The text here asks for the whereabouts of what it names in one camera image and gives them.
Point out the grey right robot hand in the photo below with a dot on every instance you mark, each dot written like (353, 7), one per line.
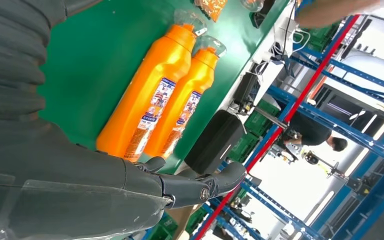
(62, 185)

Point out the green plastic crate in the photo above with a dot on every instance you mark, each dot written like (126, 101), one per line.
(260, 119)
(197, 220)
(243, 149)

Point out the black carrying case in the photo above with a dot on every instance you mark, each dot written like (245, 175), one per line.
(212, 142)

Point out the black charger device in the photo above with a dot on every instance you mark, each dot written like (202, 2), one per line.
(245, 91)

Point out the yellow taped mat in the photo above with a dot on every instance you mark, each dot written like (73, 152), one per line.
(212, 8)

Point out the person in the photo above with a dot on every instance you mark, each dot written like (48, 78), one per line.
(337, 11)
(311, 132)

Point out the white power strip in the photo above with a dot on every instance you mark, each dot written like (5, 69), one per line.
(281, 36)

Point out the black tripod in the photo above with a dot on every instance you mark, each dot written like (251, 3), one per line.
(331, 170)

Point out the blue shelving rack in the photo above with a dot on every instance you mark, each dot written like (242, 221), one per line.
(354, 130)

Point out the red metal post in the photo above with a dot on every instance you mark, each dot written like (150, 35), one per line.
(274, 132)

